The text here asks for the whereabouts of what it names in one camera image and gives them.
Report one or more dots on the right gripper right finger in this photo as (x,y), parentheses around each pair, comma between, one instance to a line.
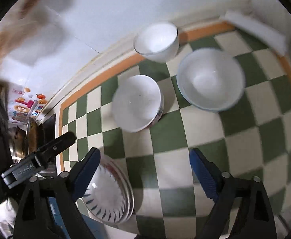
(255,217)

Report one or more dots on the folded white cloth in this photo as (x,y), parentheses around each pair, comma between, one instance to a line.
(268,35)

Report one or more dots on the red floral pattern plate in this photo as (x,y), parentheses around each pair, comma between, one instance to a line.
(129,191)

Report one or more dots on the metal cooking pot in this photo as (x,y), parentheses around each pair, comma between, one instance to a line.
(23,142)

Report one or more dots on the blue leaf pattern plate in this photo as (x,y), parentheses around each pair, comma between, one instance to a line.
(105,196)

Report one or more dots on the white bowl blue rim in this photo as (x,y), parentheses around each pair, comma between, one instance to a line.
(210,79)

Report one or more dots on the small white bowl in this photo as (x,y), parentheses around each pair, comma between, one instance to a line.
(159,42)

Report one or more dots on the white bowl dark pattern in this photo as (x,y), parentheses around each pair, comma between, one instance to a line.
(137,104)

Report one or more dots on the green checkered table mat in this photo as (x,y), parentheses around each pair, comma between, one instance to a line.
(251,139)

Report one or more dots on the colourful fruit wall sticker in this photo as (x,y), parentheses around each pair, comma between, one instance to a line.
(22,104)

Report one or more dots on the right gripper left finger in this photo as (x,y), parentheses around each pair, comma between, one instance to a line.
(34,216)

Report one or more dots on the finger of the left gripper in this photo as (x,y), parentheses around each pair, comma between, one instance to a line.
(49,151)

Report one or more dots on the black induction cooktop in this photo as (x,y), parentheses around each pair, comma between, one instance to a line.
(46,131)

